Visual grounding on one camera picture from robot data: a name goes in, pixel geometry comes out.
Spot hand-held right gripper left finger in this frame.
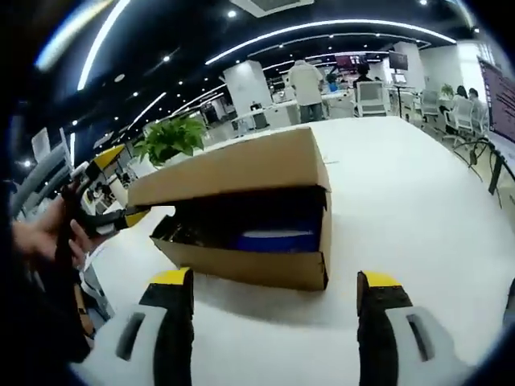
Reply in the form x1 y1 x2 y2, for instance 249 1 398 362
70 266 196 386

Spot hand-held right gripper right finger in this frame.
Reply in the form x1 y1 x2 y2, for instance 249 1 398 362
356 270 470 386

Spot blue soft tissue pack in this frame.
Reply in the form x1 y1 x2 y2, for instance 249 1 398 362
235 228 323 253

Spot brown cardboard shoe box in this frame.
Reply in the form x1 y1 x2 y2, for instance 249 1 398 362
126 125 333 292

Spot person's left hand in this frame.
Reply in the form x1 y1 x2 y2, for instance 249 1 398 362
11 195 97 278

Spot green potted plant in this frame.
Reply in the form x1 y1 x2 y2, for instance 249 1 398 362
134 116 208 168

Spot person's black clothing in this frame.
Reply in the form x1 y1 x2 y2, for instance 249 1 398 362
7 257 96 363

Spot black monitor stand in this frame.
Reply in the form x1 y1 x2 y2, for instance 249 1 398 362
488 154 505 195

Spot white office chair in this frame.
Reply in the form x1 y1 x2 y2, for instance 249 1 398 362
356 80 390 117

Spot ceiling air conditioner vent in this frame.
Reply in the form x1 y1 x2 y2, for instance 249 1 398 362
229 0 315 17

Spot computer monitor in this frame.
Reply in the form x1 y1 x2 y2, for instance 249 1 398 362
476 55 515 144

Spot long curved ceiling light strip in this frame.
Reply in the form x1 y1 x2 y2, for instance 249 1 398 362
204 19 458 66

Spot black cable bundle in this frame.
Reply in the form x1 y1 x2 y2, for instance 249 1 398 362
452 136 494 180

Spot black wall television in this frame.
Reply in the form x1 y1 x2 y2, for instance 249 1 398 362
388 50 409 70

